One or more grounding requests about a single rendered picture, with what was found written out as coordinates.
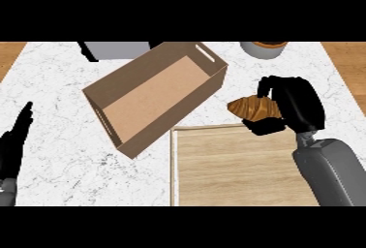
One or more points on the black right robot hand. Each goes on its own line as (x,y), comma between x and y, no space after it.
(297,100)

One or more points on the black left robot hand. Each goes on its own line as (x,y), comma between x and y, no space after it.
(13,142)

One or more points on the brown croissant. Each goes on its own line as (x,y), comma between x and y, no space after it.
(252,108)

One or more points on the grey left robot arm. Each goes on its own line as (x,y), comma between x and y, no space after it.
(6,192)

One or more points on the pale wooden tray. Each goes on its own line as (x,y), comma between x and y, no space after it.
(238,168)

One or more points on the brown cardboard box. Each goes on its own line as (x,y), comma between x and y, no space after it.
(152,97)

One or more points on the grey box-shaped appliance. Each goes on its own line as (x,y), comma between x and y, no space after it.
(114,50)

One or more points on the grey cup with brown content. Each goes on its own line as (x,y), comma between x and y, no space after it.
(263,49)

